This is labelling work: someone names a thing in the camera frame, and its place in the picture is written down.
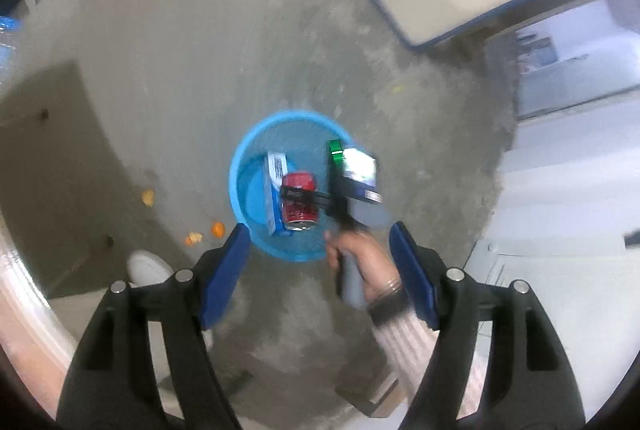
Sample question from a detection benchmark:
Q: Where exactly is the cardboard piece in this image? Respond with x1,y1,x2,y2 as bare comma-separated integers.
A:
334,372,408,420

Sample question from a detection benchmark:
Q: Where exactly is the red drink can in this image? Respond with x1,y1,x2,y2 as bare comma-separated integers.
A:
280,171,320,232

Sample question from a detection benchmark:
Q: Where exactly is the blue and white box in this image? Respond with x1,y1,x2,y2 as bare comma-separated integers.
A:
263,151,293,238

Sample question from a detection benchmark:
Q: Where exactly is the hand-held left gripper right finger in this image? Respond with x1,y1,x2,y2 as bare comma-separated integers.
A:
389,221,586,430

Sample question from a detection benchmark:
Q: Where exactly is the clear water jug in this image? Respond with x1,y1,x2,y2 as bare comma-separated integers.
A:
0,14,25,78

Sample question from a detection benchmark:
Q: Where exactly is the white shoe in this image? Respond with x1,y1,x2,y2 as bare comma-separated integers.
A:
126,250,174,289

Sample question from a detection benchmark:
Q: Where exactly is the white panelled furniture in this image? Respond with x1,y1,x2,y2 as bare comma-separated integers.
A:
462,0,640,416

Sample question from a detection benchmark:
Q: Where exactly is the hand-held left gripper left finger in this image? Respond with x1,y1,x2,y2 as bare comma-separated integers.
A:
56,222,251,430

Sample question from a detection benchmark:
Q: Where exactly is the blue plastic mesh basket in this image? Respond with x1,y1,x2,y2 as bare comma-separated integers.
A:
229,111,362,262

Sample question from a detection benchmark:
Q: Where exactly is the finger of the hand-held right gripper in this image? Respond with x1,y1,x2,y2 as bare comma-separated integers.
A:
279,188,334,207

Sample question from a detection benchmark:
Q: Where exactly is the person's right hand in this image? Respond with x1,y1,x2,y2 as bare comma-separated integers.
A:
324,230,404,311

